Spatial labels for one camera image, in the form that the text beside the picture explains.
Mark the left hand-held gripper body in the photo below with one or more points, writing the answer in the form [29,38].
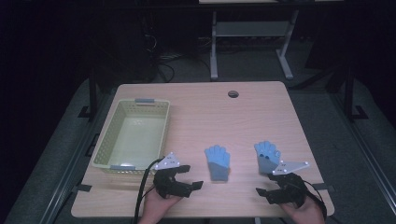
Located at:
[169,186]

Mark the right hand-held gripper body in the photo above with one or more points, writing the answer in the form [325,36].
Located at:
[292,189]

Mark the blue knitted glove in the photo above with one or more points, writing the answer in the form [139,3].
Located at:
[218,163]
[267,157]

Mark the cream plastic basket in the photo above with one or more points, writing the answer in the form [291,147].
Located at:
[137,138]

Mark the person's left hand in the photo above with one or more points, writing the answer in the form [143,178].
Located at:
[155,208]

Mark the person's right hand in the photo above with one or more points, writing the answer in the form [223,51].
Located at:
[306,214]

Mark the black table edge clamp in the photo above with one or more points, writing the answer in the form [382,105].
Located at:
[82,188]

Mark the black metal stand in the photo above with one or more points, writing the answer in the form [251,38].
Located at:
[92,93]
[350,93]

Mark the white metal desk frame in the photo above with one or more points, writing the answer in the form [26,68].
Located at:
[249,29]

